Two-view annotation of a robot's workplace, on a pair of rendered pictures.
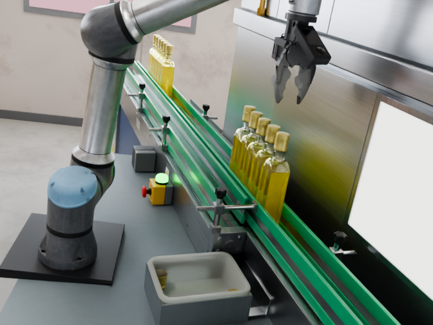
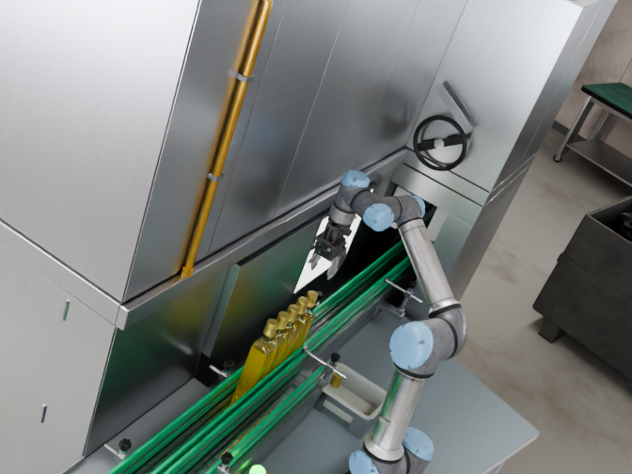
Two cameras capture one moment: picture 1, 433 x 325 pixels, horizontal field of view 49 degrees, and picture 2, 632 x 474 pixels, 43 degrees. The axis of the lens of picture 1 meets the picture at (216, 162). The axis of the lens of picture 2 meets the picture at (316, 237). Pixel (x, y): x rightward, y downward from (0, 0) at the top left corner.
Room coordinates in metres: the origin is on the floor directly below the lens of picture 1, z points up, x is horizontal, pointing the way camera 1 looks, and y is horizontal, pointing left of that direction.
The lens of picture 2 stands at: (2.79, 1.21, 2.56)
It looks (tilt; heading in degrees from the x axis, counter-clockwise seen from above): 30 degrees down; 222
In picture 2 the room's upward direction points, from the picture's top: 21 degrees clockwise
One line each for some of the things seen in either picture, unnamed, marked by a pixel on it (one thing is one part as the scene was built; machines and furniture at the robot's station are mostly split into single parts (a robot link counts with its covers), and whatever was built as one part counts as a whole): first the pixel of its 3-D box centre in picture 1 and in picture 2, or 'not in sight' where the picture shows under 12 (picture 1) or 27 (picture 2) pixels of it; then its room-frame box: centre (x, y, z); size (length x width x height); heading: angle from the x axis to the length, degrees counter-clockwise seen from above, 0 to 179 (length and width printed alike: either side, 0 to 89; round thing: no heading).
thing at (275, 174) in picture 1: (271, 195); (295, 335); (1.17, -0.16, 0.99); 0.06 x 0.06 x 0.21; 23
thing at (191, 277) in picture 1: (196, 287); (349, 398); (0.97, 0.00, 0.80); 0.22 x 0.17 x 0.09; 112
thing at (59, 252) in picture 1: (69, 237); not in sight; (1.08, 0.36, 0.82); 0.15 x 0.15 x 0.10
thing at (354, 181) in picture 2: not in sight; (352, 191); (1.19, -0.15, 1.55); 0.09 x 0.08 x 0.11; 88
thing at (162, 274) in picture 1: (159, 280); not in sight; (0.99, 0.10, 0.79); 0.04 x 0.04 x 0.04
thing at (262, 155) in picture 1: (263, 185); (286, 342); (1.22, -0.14, 0.99); 0.06 x 0.06 x 0.21; 22
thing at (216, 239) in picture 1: (227, 241); (308, 384); (1.13, -0.06, 0.85); 0.09 x 0.04 x 0.07; 112
